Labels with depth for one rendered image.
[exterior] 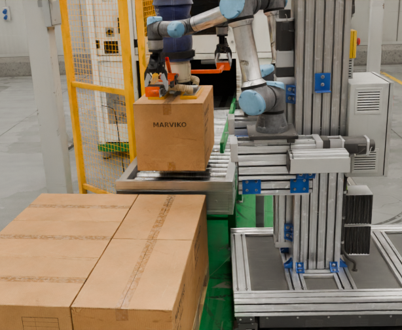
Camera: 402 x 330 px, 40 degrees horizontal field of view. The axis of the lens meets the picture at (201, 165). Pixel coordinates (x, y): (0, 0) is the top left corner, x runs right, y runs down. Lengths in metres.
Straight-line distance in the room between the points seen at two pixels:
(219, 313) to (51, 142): 1.85
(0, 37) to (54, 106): 8.72
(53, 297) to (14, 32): 10.61
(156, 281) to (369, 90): 1.33
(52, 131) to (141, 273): 1.97
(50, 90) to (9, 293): 1.99
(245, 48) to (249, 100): 0.22
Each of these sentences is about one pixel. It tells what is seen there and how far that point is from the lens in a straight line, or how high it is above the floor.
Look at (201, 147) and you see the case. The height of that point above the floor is 0.82.
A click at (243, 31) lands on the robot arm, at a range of 2.41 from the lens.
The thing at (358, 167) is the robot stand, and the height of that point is 0.81.
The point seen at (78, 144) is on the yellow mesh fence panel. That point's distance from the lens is 4.65.
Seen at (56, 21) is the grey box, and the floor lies 1.50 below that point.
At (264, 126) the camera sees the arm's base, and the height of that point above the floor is 1.07.
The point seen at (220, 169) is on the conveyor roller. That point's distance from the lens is 3.60.
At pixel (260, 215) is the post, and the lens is 3.87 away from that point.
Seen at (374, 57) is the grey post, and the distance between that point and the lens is 5.96.
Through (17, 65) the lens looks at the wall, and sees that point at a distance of 12.54.
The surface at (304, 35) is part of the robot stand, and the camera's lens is 2.70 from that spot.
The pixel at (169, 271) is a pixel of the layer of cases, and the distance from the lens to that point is 2.38.
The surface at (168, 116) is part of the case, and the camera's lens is 3.11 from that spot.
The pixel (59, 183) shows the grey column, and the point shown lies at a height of 0.34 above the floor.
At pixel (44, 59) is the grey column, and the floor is 1.25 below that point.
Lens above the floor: 1.69
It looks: 18 degrees down
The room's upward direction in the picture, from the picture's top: 2 degrees counter-clockwise
